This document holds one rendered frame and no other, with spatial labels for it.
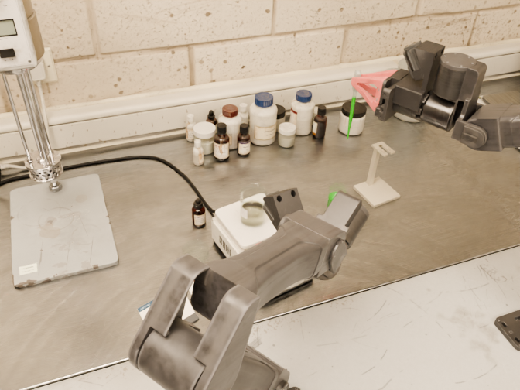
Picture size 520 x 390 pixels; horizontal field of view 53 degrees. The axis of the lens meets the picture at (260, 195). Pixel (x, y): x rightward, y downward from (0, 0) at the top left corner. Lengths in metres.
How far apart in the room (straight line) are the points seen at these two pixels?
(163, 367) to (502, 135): 0.64
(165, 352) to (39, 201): 0.80
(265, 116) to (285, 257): 0.79
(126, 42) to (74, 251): 0.52
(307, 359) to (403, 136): 0.77
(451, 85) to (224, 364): 0.61
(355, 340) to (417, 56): 0.50
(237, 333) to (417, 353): 0.56
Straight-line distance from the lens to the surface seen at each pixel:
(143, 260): 1.10
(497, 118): 0.91
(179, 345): 0.52
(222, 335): 0.49
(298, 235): 0.63
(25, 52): 0.91
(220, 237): 1.06
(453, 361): 1.02
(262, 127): 1.35
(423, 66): 0.94
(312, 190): 1.26
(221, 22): 1.37
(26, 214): 1.25
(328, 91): 1.54
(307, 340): 0.97
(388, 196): 1.27
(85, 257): 1.11
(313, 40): 1.50
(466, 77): 0.92
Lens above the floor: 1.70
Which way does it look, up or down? 41 degrees down
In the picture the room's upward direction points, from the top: 3 degrees clockwise
